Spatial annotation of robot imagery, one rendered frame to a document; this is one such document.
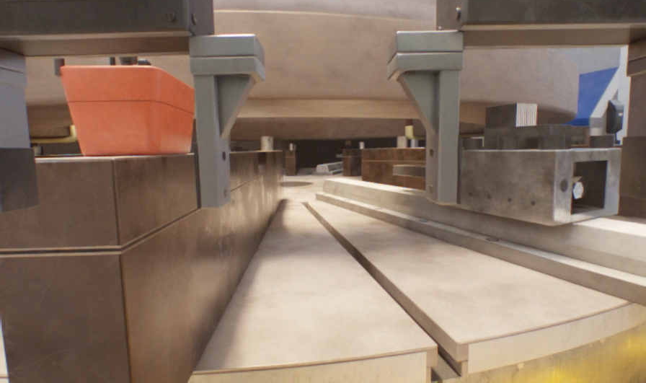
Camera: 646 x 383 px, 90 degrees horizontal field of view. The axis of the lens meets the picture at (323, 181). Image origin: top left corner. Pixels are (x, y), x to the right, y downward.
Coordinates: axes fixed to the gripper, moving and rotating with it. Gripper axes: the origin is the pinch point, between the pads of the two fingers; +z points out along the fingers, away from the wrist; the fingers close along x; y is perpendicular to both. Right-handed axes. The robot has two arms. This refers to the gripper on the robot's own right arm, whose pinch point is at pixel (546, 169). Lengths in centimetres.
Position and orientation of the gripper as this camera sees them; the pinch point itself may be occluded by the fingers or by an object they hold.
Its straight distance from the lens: 25.6
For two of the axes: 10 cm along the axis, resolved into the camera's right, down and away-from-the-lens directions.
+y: 0.0, 1.0, -10.0
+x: 10.0, -0.2, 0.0
